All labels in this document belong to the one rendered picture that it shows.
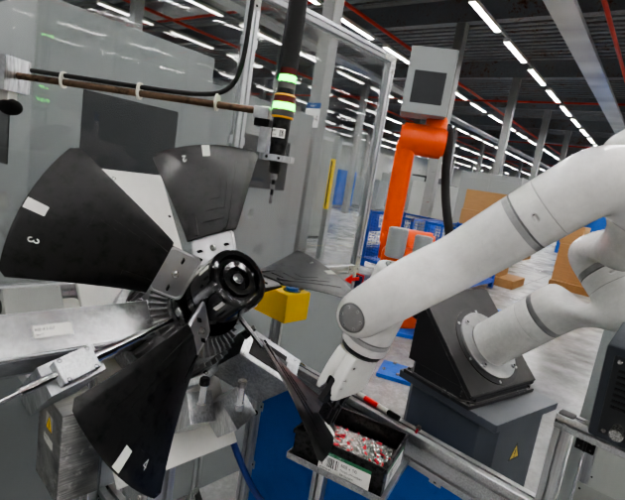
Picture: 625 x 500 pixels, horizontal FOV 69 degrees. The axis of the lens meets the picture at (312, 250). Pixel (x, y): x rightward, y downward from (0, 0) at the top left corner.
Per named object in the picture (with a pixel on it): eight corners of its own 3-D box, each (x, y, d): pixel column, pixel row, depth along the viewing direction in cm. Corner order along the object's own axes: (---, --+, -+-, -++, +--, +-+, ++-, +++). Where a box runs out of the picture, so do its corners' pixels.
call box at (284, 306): (249, 312, 145) (253, 279, 144) (272, 308, 153) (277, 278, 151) (283, 328, 135) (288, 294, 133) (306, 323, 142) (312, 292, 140)
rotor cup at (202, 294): (155, 293, 85) (188, 262, 77) (205, 260, 97) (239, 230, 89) (202, 353, 86) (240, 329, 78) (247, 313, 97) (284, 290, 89)
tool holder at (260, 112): (244, 156, 87) (251, 103, 86) (254, 158, 94) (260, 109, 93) (290, 163, 86) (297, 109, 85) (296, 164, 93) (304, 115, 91)
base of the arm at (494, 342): (494, 316, 134) (548, 285, 122) (522, 379, 124) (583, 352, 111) (450, 312, 124) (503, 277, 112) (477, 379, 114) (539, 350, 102)
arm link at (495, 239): (530, 254, 54) (346, 355, 70) (550, 245, 67) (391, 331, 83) (488, 192, 56) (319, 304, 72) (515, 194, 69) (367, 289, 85)
